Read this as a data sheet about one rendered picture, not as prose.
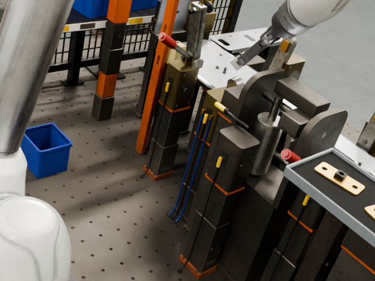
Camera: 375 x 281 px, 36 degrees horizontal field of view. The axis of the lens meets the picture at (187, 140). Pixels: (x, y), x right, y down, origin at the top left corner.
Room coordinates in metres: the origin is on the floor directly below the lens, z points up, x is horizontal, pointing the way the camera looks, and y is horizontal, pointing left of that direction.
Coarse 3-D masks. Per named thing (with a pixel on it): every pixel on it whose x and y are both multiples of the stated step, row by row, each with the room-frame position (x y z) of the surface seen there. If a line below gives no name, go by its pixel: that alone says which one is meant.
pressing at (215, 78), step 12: (156, 48) 1.49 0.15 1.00; (204, 48) 1.58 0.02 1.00; (216, 48) 1.60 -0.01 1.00; (204, 60) 1.49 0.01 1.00; (216, 60) 1.51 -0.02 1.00; (228, 60) 1.54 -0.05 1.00; (204, 72) 1.42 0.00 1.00; (216, 72) 1.44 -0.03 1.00; (228, 72) 1.46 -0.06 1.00; (240, 72) 1.48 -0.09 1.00; (252, 72) 1.50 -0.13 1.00; (204, 84) 1.35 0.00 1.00; (216, 84) 1.37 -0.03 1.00; (336, 144) 1.22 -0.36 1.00; (348, 144) 1.24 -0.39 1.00; (348, 156) 1.18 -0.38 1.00; (360, 156) 1.20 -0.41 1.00; (372, 156) 1.22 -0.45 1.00; (372, 168) 1.16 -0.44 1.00
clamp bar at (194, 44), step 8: (192, 8) 1.32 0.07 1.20; (200, 8) 1.31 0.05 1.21; (208, 8) 1.34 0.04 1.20; (192, 16) 1.33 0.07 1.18; (200, 16) 1.31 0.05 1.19; (192, 24) 1.33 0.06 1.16; (200, 24) 1.31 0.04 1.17; (192, 32) 1.33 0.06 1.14; (200, 32) 1.32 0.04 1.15; (192, 40) 1.33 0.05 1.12; (200, 40) 1.33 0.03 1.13; (192, 48) 1.33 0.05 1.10; (200, 48) 1.33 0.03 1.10; (192, 64) 1.33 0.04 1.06
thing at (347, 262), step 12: (348, 240) 0.74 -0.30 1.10; (360, 240) 0.72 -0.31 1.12; (348, 252) 0.73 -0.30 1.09; (360, 252) 0.72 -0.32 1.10; (372, 252) 0.71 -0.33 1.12; (336, 264) 0.74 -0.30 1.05; (348, 264) 0.73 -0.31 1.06; (360, 264) 0.72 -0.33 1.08; (372, 264) 0.70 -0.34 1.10; (336, 276) 0.73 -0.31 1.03; (348, 276) 0.72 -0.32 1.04; (360, 276) 0.71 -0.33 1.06; (372, 276) 0.70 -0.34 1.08
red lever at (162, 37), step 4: (164, 32) 1.26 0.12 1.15; (160, 36) 1.25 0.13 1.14; (164, 36) 1.25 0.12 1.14; (168, 36) 1.26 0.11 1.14; (160, 40) 1.25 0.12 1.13; (164, 40) 1.24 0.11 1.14; (168, 40) 1.25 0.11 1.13; (172, 40) 1.27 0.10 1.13; (168, 44) 1.26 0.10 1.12; (172, 44) 1.27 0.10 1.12; (176, 44) 1.28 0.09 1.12; (172, 48) 1.27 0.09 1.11; (176, 48) 1.28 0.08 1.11; (180, 48) 1.29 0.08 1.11; (180, 52) 1.30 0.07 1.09; (184, 52) 1.31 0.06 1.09; (184, 56) 1.31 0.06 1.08; (188, 56) 1.32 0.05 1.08; (192, 56) 1.33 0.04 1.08
